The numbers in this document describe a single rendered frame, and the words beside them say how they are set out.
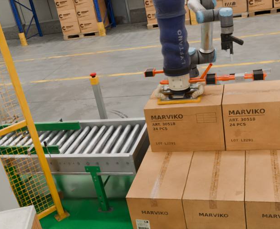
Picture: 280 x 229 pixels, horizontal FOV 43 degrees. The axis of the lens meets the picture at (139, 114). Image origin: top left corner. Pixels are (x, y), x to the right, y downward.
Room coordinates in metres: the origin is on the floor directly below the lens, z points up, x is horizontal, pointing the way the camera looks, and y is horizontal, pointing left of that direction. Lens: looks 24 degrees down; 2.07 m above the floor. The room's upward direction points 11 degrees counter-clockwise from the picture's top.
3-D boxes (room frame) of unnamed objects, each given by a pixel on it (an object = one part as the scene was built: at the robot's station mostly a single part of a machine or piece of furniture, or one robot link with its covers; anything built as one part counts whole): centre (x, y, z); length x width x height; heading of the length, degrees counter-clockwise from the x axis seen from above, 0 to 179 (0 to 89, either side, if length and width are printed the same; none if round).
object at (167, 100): (2.61, -0.33, 0.97); 0.34 x 0.10 x 0.05; 71
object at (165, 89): (2.70, -0.36, 1.01); 0.34 x 0.25 x 0.06; 71
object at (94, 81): (3.51, 0.38, 0.50); 0.07 x 0.07 x 1.00; 70
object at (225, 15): (2.57, -0.74, 1.52); 0.10 x 0.09 x 0.12; 176
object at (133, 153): (2.84, 0.02, 0.58); 0.70 x 0.03 x 0.06; 160
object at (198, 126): (2.68, -0.39, 0.74); 0.60 x 0.40 x 0.40; 70
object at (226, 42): (2.57, -0.74, 1.36); 0.09 x 0.08 x 0.12; 70
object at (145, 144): (2.84, 0.01, 0.48); 0.70 x 0.03 x 0.15; 160
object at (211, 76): (2.61, -0.60, 1.07); 0.10 x 0.08 x 0.06; 161
